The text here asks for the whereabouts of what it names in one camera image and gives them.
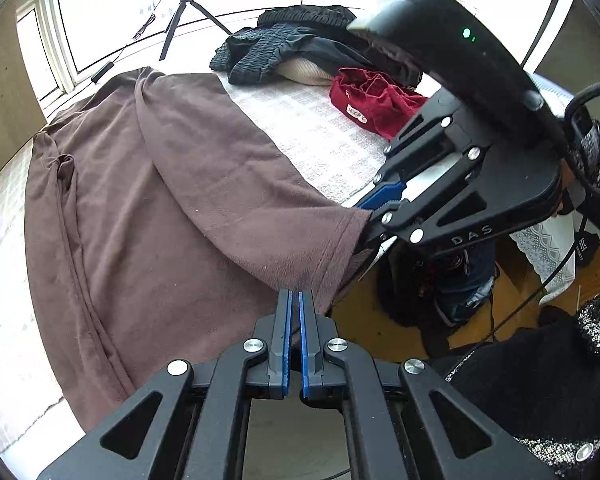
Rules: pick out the white window frame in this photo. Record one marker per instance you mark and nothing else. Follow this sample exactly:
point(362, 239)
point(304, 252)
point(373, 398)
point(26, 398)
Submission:
point(50, 45)

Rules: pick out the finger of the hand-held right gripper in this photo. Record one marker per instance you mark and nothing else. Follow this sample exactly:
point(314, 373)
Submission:
point(380, 195)
point(405, 222)

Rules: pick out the dark red garment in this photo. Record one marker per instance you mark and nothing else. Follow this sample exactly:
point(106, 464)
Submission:
point(380, 105)

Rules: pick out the blue denim garment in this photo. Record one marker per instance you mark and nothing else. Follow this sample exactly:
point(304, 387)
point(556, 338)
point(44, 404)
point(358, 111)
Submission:
point(470, 282)

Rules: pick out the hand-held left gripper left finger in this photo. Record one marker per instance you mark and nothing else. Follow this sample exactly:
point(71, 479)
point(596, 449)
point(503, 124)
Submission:
point(286, 340)

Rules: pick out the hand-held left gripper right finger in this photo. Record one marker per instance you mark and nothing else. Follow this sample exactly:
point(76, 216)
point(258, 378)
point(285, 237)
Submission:
point(305, 340)

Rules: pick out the person's right hand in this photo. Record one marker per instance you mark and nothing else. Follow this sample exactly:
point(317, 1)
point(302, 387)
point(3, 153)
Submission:
point(570, 185)

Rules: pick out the dark grey knit garment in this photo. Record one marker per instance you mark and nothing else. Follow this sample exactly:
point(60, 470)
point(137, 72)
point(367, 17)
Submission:
point(250, 55)

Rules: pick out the black garment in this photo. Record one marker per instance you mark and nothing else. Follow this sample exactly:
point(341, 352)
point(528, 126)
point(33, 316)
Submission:
point(325, 45)

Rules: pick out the brown shirt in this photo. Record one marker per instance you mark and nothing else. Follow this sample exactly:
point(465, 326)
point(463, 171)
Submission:
point(180, 210)

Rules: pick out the beige garment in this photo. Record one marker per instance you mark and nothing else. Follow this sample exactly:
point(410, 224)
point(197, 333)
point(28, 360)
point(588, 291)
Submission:
point(305, 70)

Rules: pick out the pink plaid mat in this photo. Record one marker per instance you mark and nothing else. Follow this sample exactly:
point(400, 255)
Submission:
point(305, 125)

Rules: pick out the white lace cloth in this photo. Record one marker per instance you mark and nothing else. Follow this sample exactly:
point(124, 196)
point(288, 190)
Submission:
point(550, 255)

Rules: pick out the black tripod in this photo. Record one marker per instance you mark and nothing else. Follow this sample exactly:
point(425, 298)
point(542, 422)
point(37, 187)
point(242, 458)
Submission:
point(180, 10)

